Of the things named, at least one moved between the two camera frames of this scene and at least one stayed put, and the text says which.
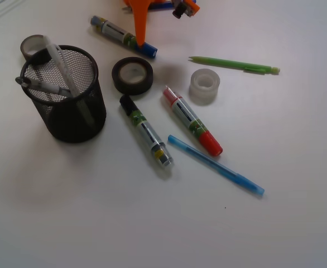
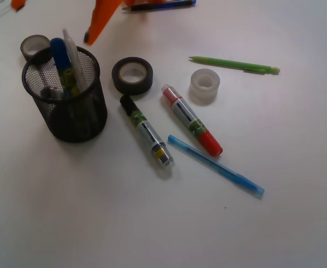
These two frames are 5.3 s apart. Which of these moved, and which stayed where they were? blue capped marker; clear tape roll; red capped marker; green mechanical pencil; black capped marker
Moved: blue capped marker
Stayed: red capped marker; black capped marker; green mechanical pencil; clear tape roll
